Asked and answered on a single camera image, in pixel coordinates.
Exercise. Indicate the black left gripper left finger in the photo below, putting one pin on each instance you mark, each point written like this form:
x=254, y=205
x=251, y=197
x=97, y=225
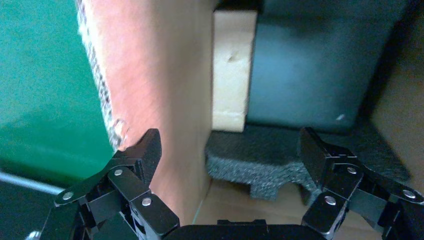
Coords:
x=142, y=155

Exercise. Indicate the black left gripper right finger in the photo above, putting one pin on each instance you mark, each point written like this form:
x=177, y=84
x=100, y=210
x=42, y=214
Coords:
x=318, y=155

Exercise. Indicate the small plain cardboard box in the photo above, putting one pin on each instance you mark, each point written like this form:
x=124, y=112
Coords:
x=232, y=82

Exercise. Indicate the big open cardboard box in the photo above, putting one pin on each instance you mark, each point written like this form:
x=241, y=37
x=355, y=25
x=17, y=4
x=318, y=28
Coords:
x=159, y=66

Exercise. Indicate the black foam end cap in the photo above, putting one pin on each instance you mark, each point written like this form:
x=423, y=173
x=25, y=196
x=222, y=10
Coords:
x=251, y=155

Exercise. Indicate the long black block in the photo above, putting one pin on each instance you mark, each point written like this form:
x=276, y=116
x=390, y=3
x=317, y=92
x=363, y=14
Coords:
x=298, y=73

